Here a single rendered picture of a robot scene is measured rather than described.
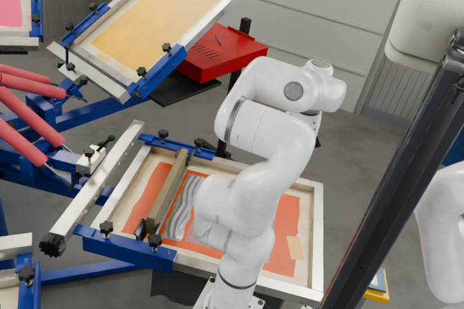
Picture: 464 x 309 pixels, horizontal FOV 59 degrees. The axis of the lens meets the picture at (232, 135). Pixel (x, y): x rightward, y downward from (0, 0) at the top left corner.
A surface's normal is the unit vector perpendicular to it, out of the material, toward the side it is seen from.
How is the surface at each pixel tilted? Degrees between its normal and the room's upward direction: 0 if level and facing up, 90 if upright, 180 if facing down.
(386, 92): 90
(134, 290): 0
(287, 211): 0
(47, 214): 0
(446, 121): 90
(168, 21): 32
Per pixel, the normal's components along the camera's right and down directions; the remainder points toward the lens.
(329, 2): -0.37, 0.48
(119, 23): -0.20, -0.50
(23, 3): 0.32, -0.38
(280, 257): 0.17, -0.81
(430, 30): -0.41, 0.78
